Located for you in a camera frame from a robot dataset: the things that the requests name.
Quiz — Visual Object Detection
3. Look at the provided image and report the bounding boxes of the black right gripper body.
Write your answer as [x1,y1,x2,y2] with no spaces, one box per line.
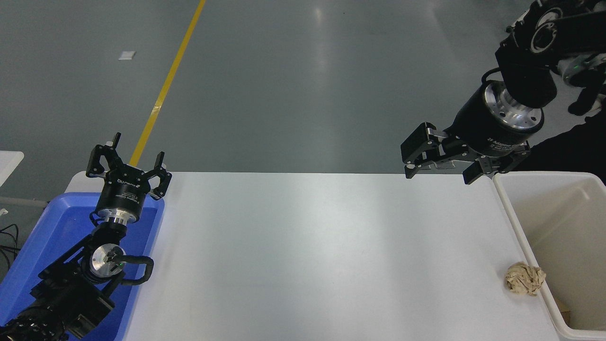
[447,84,530,158]

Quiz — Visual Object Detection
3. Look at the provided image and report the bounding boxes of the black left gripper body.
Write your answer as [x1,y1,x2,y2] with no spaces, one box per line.
[96,166,152,220]

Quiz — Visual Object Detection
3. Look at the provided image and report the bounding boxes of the tan paper ball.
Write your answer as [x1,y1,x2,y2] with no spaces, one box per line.
[505,262,547,297]

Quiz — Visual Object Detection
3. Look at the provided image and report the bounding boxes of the blue plastic tray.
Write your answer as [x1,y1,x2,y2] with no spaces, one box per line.
[0,192,166,341]

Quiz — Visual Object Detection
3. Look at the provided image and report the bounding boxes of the grey metal bar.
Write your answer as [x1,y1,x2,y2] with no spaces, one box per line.
[0,196,50,209]

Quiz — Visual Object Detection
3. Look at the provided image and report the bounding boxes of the small white side table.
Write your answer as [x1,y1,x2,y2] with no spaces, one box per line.
[0,151,25,188]

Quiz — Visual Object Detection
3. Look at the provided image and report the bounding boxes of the person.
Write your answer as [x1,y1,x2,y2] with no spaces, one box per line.
[514,110,606,186]

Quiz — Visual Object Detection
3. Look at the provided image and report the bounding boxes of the large pale plastic bin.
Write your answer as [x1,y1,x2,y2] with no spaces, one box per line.
[492,171,606,341]

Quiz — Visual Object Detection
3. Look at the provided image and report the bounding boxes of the black cables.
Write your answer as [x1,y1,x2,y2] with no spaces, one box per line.
[0,224,21,267]

